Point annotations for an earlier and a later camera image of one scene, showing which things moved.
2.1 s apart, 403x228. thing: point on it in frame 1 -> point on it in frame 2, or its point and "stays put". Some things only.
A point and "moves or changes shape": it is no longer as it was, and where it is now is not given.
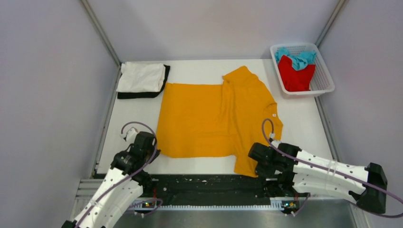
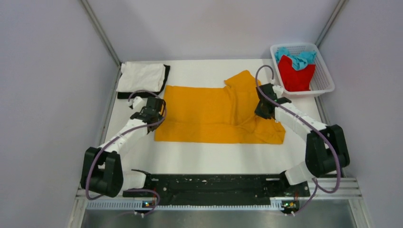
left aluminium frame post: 103,34 stays put
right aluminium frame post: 339,6 stays put
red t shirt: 295,80 stays put
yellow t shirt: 226,120 moves or changes shape
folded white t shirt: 141,77 stays put
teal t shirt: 300,61 stays put
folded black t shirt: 121,95 stays put
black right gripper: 261,172 -> 258,111
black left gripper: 157,154 -> 160,117
